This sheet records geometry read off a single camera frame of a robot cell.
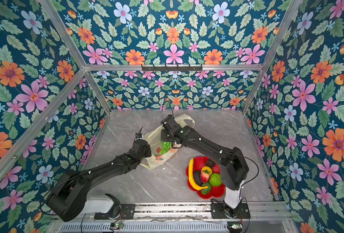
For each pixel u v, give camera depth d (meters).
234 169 0.46
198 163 0.89
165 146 0.80
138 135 0.78
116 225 0.70
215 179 0.78
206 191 0.77
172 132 0.62
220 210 0.73
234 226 0.70
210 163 0.84
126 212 0.74
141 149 0.69
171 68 0.93
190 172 0.82
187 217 0.72
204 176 0.77
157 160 0.84
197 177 0.80
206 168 0.83
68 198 0.42
